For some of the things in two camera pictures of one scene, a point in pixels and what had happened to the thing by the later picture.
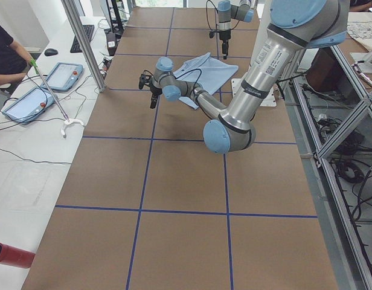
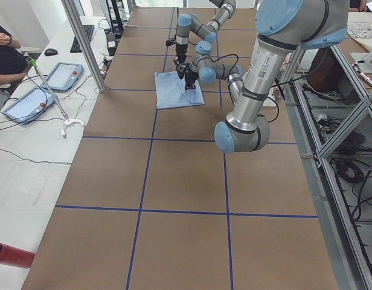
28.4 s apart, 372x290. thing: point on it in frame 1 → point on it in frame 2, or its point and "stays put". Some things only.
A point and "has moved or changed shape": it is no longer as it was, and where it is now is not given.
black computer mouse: [50, 52] stays put
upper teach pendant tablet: [63, 77] stays put
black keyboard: [75, 47] stays put
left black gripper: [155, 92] → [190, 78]
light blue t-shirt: [211, 73] has moved or changed shape
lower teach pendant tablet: [29, 106] stays put
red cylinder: [6, 254] stays put
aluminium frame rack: [334, 112] stays put
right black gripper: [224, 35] → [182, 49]
